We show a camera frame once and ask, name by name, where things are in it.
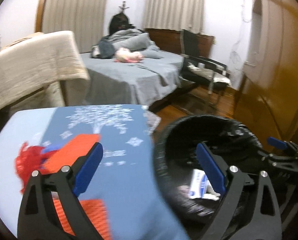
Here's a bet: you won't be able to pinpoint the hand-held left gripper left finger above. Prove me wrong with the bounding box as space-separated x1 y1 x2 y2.
17 142 114 240

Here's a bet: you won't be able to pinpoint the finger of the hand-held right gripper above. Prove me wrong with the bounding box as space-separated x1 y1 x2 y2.
258 137 298 161

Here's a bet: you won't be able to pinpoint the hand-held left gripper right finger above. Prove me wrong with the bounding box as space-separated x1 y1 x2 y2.
196 142 282 240

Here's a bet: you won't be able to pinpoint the orange ribbed cloth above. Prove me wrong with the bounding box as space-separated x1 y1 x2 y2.
52 197 112 240
42 134 101 173

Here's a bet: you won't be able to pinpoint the black trash bin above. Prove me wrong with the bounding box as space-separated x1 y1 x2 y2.
153 115 290 240

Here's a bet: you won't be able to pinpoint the white cardboard box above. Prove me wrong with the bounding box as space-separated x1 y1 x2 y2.
189 169 212 199

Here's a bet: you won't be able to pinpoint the white crumpled tissue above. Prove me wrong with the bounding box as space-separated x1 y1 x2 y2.
205 185 221 201

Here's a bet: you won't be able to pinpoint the blue tree-print tablecloth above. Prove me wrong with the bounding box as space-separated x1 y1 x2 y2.
0 104 189 240

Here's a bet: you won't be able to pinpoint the wooden wardrobe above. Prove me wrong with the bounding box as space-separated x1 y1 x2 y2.
233 0 298 153

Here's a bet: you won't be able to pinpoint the silver cushion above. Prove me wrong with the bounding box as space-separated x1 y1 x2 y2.
188 64 231 84

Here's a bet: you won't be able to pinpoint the bed with grey sheet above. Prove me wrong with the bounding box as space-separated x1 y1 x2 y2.
64 51 189 110

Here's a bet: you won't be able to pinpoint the beige towel covered chair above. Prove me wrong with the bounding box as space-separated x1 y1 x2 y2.
0 31 89 115

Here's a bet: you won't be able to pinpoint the dark folded clothes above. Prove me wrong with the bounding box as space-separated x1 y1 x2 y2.
91 41 116 59

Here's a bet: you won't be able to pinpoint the pink plush toy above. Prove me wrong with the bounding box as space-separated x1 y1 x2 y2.
115 47 146 63

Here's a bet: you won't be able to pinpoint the black cantilever chair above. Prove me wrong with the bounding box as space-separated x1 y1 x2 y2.
179 29 232 108

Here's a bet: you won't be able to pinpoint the grey duvet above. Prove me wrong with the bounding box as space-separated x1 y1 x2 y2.
99 29 162 59

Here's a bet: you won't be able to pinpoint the wooden headboard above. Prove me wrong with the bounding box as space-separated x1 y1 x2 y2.
144 27 216 55

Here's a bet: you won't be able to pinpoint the black coat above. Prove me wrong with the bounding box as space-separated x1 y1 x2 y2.
108 14 137 35

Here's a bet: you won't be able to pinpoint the beige curtain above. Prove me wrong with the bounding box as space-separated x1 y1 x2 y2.
42 0 109 53
143 0 206 34

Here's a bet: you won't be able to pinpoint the coat rack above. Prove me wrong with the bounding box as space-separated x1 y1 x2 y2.
118 1 131 15

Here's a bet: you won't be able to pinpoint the hanging wall cables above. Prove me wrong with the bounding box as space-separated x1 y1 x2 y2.
229 0 252 80

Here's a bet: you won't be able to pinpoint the wooden window frame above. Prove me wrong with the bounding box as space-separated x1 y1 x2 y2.
35 0 52 33

